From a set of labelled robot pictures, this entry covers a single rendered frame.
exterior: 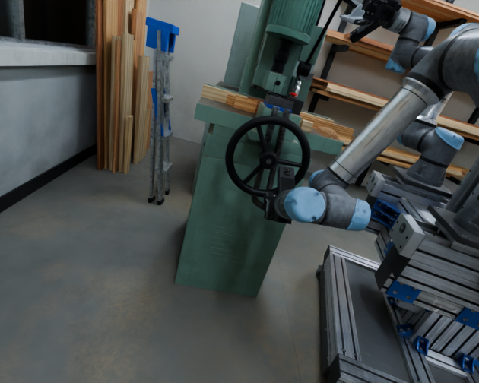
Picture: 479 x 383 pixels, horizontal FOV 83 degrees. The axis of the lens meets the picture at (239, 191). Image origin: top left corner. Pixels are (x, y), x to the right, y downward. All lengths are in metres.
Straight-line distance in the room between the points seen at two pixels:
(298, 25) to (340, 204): 0.73
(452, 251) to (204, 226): 0.90
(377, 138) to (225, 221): 0.75
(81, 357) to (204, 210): 0.70
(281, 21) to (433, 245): 0.89
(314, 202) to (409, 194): 0.91
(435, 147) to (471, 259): 0.57
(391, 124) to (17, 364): 1.34
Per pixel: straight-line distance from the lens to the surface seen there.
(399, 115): 0.74
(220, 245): 1.31
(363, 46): 3.25
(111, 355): 1.27
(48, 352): 1.30
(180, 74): 3.57
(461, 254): 1.03
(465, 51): 0.69
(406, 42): 1.26
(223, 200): 1.18
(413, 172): 1.46
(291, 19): 1.16
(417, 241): 0.97
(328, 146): 1.16
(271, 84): 1.17
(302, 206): 0.57
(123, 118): 2.35
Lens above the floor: 1.07
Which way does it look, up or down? 25 degrees down
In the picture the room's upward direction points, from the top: 17 degrees clockwise
